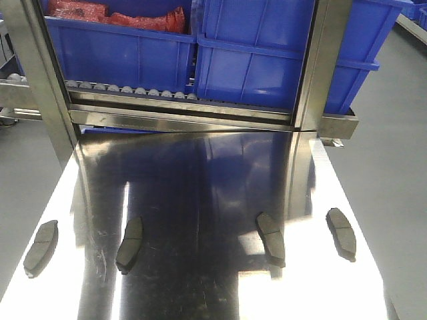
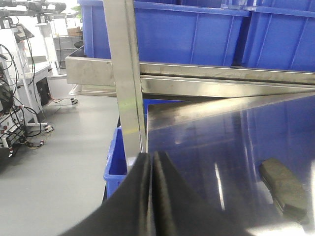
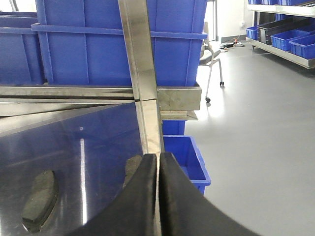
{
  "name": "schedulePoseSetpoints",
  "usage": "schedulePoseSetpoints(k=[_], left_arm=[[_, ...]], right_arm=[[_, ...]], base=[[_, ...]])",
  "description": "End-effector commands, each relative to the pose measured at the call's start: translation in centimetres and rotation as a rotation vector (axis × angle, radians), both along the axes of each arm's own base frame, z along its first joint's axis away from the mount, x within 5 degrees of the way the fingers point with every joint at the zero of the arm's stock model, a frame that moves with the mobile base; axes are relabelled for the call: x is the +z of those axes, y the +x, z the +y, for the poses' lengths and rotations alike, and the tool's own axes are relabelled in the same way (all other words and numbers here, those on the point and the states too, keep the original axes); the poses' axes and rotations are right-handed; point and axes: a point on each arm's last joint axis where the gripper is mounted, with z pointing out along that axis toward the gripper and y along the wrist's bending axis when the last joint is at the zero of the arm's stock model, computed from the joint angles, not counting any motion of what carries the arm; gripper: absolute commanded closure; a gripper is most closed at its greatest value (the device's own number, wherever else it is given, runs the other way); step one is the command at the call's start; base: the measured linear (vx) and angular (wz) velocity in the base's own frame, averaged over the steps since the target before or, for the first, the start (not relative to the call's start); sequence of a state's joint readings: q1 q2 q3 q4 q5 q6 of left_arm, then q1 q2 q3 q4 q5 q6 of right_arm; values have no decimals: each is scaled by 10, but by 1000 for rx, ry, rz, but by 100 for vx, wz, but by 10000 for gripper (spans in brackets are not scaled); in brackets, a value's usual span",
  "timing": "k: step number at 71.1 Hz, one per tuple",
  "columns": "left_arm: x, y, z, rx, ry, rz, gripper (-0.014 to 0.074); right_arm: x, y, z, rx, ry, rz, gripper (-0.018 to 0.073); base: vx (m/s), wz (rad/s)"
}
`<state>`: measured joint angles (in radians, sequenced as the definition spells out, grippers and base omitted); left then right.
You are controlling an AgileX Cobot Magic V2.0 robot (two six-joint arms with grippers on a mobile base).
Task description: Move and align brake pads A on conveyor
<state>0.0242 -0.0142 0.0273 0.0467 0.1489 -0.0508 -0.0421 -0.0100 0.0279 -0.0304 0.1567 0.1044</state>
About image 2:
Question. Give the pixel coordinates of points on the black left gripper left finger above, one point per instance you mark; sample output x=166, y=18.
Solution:
x=125, y=212

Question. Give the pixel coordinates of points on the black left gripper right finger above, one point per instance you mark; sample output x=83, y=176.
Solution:
x=179, y=211

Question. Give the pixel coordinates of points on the grey brake pad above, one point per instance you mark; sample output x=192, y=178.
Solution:
x=285, y=188

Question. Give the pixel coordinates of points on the blue floor bin left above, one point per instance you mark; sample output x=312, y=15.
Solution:
x=115, y=170

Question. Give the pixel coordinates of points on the blue plastic bin left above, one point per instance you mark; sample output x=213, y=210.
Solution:
x=169, y=33

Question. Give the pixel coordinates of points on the blue plastic bin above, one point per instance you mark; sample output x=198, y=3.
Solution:
x=277, y=34
x=169, y=33

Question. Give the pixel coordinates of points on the white equipment workstation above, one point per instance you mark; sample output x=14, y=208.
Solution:
x=30, y=71

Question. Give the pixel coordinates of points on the blue plastic bin right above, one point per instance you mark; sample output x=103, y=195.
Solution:
x=277, y=34

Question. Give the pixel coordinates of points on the stainless steel rack frame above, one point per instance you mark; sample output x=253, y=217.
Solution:
x=129, y=80

